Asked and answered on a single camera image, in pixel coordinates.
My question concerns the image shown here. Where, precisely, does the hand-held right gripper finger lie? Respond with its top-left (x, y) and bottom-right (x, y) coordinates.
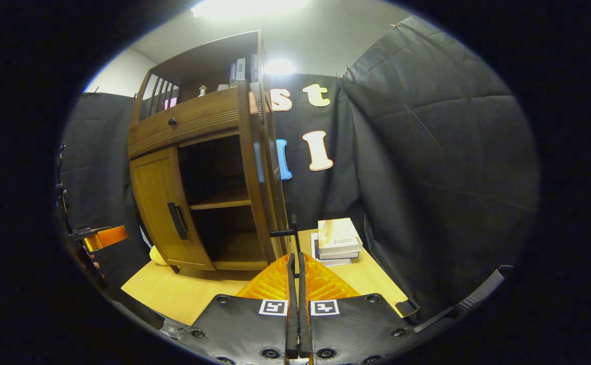
top-left (298, 252), bottom-right (420, 365)
top-left (181, 253), bottom-right (296, 365)

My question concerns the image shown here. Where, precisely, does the wooden shoe cabinet door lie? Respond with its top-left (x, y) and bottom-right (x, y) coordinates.
top-left (129, 146), bottom-right (216, 272)
top-left (238, 81), bottom-right (291, 264)

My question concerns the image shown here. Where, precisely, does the black door handle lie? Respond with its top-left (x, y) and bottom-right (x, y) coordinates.
top-left (269, 214), bottom-right (299, 259)
top-left (167, 202), bottom-right (190, 241)

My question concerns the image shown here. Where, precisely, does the wooden double-door shoe cabinet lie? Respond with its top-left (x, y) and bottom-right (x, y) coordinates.
top-left (127, 29), bottom-right (291, 280)

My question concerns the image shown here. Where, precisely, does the white book dark spine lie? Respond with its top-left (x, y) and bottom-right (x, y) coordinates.
top-left (311, 232), bottom-right (361, 261)

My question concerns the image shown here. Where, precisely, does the cream cover book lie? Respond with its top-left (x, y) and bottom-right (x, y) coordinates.
top-left (318, 218), bottom-right (363, 256)

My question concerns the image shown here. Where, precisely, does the wooden drawer with black knob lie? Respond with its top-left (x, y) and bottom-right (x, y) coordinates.
top-left (127, 86), bottom-right (240, 159)

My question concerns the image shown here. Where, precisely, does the small ceiling light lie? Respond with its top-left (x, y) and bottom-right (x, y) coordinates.
top-left (265, 59), bottom-right (296, 77)

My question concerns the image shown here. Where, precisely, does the large ceiling light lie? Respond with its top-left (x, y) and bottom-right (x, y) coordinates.
top-left (192, 0), bottom-right (311, 21)

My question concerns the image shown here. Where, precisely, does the black webbing strap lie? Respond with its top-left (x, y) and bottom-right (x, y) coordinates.
top-left (396, 265), bottom-right (514, 333)

